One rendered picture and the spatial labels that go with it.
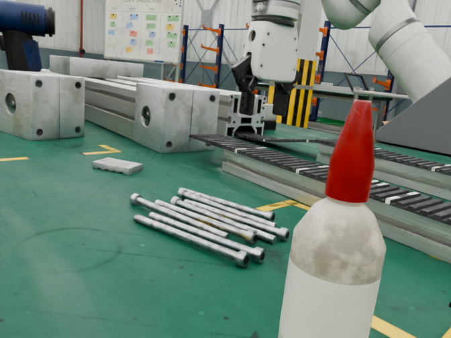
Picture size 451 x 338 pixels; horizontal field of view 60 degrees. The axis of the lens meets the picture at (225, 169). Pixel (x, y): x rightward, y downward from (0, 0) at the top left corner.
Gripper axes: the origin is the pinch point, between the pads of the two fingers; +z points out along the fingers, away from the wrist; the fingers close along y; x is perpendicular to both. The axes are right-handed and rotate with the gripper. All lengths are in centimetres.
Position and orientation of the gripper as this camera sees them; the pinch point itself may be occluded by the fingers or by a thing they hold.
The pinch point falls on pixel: (263, 108)
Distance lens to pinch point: 75.0
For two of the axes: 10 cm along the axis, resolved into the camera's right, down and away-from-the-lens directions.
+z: -1.0, 9.7, 2.4
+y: 7.9, -0.7, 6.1
